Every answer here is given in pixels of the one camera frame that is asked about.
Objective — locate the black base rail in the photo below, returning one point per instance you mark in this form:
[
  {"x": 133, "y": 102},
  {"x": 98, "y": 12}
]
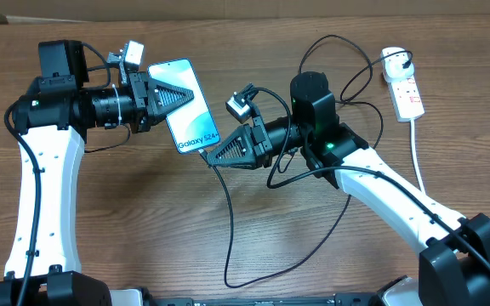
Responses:
[{"x": 338, "y": 299}]

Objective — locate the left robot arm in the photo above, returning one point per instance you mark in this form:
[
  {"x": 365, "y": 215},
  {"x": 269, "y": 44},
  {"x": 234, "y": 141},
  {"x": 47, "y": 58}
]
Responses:
[{"x": 50, "y": 122}]

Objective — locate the white power strip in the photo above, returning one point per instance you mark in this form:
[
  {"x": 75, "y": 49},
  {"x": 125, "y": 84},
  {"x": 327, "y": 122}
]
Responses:
[{"x": 406, "y": 99}]

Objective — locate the blue Galaxy smartphone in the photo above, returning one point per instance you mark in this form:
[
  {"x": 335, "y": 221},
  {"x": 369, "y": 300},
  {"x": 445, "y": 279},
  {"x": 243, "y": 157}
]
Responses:
[{"x": 192, "y": 125}]

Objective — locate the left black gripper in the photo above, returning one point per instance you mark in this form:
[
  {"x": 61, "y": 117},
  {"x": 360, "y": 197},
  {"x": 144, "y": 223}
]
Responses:
[{"x": 143, "y": 87}]

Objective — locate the white charger plug adapter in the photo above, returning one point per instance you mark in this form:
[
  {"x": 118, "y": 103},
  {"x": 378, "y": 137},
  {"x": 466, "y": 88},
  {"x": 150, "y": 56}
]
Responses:
[{"x": 397, "y": 64}]

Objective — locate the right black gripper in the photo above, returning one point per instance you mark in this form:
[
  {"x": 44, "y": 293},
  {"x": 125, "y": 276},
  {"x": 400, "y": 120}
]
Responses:
[{"x": 255, "y": 143}]

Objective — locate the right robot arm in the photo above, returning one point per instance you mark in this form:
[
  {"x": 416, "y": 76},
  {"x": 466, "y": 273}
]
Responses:
[{"x": 453, "y": 250}]

